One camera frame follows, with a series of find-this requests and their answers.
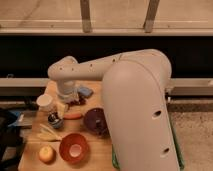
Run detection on small metal cup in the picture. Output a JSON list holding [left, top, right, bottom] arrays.
[[48, 113, 63, 129]]

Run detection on red grape bunch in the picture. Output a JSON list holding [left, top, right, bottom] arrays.
[[69, 95, 86, 106]]

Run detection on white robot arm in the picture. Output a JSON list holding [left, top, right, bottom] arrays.
[[48, 49, 180, 171]]

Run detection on purple bowl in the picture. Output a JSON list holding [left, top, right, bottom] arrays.
[[83, 108, 108, 135]]

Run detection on yellow apple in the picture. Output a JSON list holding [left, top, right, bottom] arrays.
[[38, 146, 55, 163]]

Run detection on red bowl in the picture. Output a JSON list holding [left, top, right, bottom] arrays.
[[59, 133, 89, 164]]

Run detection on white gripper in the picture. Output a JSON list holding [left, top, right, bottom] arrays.
[[56, 89, 79, 119]]

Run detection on white cup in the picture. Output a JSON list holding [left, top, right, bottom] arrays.
[[36, 94, 54, 112]]

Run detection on green tray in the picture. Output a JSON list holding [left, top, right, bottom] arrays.
[[108, 110, 184, 171]]

